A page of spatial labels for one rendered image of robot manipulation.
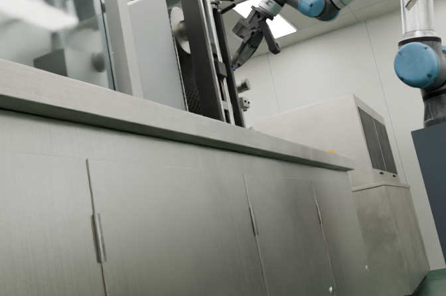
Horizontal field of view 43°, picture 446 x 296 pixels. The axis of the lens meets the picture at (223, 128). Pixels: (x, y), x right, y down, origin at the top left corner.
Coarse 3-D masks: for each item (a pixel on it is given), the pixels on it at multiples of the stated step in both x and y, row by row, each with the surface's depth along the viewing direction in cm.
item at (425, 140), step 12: (420, 132) 162; (432, 132) 160; (444, 132) 159; (420, 144) 162; (432, 144) 160; (444, 144) 158; (420, 156) 161; (432, 156) 160; (444, 156) 158; (420, 168) 161; (432, 168) 159; (444, 168) 158; (432, 180) 159; (444, 180) 158; (432, 192) 159; (444, 192) 157; (432, 204) 159; (444, 204) 157; (444, 216) 157; (444, 228) 157; (444, 240) 156; (444, 252) 156
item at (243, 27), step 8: (256, 8) 190; (248, 16) 193; (256, 16) 191; (264, 16) 189; (240, 24) 191; (248, 24) 189; (256, 24) 190; (240, 32) 191; (248, 32) 190; (256, 32) 188; (256, 40) 191
